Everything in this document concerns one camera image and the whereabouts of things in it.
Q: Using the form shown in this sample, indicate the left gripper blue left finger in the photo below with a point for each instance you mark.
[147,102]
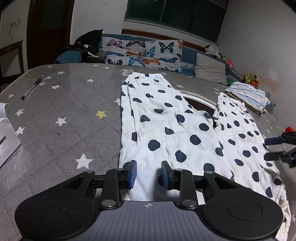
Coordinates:
[116,180]

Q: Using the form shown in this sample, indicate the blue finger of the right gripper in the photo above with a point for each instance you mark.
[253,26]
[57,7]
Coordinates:
[286,157]
[285,137]

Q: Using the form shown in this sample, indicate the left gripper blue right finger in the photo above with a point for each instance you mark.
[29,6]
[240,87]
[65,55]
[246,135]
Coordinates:
[183,181]

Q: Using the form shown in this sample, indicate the white navy polka dot pants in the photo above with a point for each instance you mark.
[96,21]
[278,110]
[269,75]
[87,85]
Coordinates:
[158,124]

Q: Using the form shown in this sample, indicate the folded blue striped clothes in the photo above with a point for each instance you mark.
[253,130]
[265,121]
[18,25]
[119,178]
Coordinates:
[254,98]

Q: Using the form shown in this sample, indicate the plush toys pile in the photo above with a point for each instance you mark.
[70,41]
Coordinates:
[231,62]

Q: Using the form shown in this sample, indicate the round induction cooker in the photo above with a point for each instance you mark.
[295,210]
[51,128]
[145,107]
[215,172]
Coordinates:
[200,102]

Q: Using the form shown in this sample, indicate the grey cushion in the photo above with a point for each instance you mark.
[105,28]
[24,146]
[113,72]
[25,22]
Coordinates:
[210,69]

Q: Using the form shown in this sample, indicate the white tissue box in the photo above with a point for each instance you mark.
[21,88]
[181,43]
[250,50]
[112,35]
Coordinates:
[8,137]

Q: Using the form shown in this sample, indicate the black pen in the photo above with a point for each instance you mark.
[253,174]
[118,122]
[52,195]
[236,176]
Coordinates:
[37,82]

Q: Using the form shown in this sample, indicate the butterfly print pillow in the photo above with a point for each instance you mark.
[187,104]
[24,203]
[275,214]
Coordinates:
[154,54]

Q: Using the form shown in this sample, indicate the blue sofa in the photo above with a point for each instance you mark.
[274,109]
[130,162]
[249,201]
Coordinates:
[189,56]

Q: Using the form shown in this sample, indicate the black bag on sofa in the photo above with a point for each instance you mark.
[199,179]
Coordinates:
[88,45]

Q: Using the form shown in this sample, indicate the dark window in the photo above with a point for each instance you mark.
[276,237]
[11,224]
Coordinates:
[202,18]

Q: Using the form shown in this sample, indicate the wooden side table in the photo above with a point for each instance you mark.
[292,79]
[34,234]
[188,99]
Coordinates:
[8,57]

